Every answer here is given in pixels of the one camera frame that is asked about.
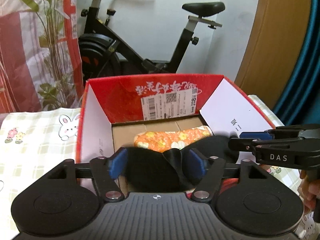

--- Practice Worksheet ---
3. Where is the red strawberry cardboard box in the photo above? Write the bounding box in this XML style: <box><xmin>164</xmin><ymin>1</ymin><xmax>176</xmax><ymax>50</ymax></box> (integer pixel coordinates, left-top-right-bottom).
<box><xmin>76</xmin><ymin>74</ymin><xmax>273</xmax><ymax>163</ymax></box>

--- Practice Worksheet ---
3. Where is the red and white patterned curtain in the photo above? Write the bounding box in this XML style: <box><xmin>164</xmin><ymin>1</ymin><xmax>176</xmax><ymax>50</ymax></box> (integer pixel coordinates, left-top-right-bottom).
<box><xmin>1</xmin><ymin>0</ymin><xmax>84</xmax><ymax>113</ymax></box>

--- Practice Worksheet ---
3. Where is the person's right hand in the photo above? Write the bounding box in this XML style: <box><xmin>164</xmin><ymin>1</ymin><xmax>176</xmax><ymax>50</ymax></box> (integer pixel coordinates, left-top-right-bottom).
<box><xmin>298</xmin><ymin>170</ymin><xmax>320</xmax><ymax>214</ymax></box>

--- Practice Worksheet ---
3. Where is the black fabric eye mask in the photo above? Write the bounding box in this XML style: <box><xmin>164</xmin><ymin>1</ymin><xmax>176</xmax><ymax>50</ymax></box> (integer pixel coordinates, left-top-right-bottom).
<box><xmin>124</xmin><ymin>135</ymin><xmax>239</xmax><ymax>193</ymax></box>

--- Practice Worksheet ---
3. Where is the green potted plant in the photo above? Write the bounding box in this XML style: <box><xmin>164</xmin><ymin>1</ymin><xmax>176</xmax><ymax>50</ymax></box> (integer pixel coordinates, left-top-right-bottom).
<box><xmin>20</xmin><ymin>0</ymin><xmax>76</xmax><ymax>111</ymax></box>

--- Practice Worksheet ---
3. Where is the orange floral cloth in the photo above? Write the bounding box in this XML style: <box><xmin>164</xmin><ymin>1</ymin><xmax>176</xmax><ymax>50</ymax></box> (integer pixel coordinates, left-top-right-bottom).
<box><xmin>133</xmin><ymin>126</ymin><xmax>213</xmax><ymax>152</ymax></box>

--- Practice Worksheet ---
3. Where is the teal blue curtain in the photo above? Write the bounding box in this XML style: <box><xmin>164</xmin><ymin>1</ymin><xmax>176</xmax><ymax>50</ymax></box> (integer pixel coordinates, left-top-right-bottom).
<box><xmin>273</xmin><ymin>0</ymin><xmax>319</xmax><ymax>125</ymax></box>

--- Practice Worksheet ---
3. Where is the brown wooden door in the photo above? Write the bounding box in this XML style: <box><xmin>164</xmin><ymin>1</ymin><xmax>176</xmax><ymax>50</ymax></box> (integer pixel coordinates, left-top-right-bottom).
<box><xmin>235</xmin><ymin>0</ymin><xmax>311</xmax><ymax>108</ymax></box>

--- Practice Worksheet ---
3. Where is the black exercise bike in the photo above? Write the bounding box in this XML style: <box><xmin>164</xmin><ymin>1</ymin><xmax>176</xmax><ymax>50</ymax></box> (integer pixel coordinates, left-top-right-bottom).
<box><xmin>77</xmin><ymin>0</ymin><xmax>225</xmax><ymax>79</ymax></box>

